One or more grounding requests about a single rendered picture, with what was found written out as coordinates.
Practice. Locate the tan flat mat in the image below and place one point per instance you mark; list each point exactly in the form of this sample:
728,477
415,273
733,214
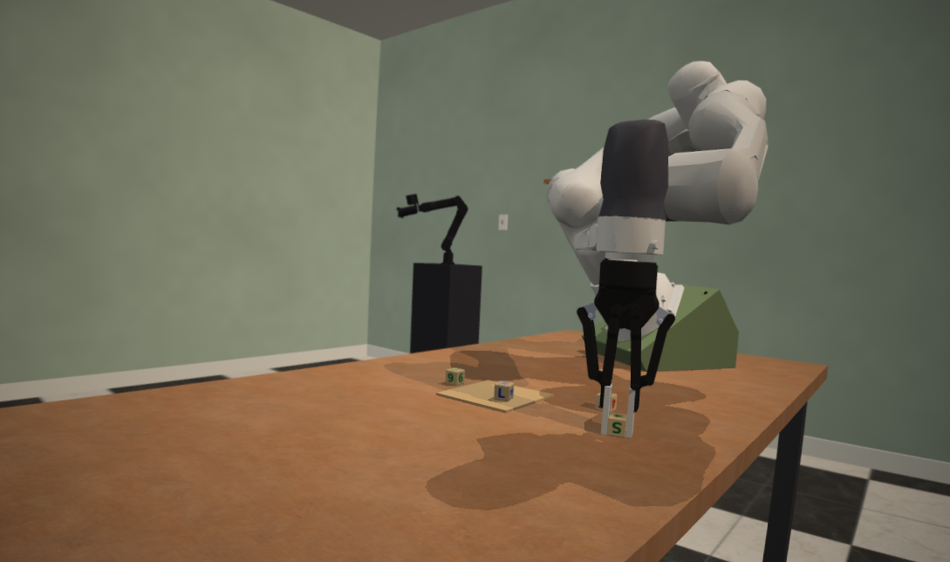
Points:
482,394

